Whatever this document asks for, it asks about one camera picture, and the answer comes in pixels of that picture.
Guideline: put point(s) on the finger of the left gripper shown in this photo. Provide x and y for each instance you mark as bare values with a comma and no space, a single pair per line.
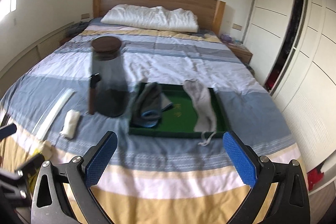
31,167
7,130

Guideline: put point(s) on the translucent plastic sleeve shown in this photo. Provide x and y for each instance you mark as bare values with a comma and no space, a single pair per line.
53,109

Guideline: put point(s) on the wooden headboard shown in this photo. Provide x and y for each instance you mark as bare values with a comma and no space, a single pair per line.
209,12

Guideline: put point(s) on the white cloth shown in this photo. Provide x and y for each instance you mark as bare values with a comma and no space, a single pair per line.
70,124

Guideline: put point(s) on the window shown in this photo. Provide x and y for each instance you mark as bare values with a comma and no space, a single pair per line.
6,7

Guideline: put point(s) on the dark clothes pile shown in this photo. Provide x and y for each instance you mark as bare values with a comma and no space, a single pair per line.
77,28

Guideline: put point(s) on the yellow textured towel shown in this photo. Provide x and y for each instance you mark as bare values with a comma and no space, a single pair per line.
44,149

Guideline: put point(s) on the wall switch plate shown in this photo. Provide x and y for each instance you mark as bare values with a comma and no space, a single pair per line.
237,27
85,16

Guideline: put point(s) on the grey cloth face mask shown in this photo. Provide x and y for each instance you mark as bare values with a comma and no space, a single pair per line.
201,99

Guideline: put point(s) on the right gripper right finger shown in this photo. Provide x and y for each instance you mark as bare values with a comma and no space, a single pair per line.
290,202

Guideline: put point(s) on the right wall switch plate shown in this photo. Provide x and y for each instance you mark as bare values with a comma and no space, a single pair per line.
237,27

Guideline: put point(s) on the left wall switch plate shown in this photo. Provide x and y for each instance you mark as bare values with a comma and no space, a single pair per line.
85,16

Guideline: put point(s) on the purple items on nightstand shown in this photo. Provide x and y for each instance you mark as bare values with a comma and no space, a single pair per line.
227,38

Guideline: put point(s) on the white pillow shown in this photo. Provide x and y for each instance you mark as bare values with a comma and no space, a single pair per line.
152,18

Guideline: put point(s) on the red object by wardrobe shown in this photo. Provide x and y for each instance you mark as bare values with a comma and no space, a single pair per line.
313,177

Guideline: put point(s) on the smoky glass pitcher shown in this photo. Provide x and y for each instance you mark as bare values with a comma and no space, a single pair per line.
108,90

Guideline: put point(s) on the dark teal fluffy towel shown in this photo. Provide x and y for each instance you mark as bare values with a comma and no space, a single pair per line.
149,106

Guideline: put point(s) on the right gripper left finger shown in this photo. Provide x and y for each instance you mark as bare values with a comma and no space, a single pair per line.
50,202

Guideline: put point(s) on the dark green tray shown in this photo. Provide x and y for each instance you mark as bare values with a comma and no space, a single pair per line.
179,120

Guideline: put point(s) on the white sliding wardrobe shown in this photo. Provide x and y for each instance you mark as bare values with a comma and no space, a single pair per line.
293,57

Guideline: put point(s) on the right wooden nightstand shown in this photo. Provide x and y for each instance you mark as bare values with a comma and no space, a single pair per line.
241,52

